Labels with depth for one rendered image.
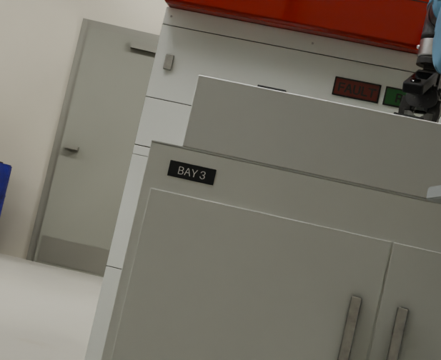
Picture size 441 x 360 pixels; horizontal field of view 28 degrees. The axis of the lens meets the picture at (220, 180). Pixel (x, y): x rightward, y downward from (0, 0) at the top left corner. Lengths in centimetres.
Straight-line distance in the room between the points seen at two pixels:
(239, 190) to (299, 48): 75
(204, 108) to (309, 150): 22
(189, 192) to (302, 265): 25
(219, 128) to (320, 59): 70
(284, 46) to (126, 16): 578
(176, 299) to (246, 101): 39
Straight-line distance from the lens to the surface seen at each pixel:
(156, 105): 237
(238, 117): 169
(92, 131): 790
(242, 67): 234
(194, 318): 168
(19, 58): 815
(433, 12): 201
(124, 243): 235
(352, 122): 167
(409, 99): 206
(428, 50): 207
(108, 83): 793
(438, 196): 133
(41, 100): 805
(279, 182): 166
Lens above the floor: 70
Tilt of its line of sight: 3 degrees up
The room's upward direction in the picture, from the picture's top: 13 degrees clockwise
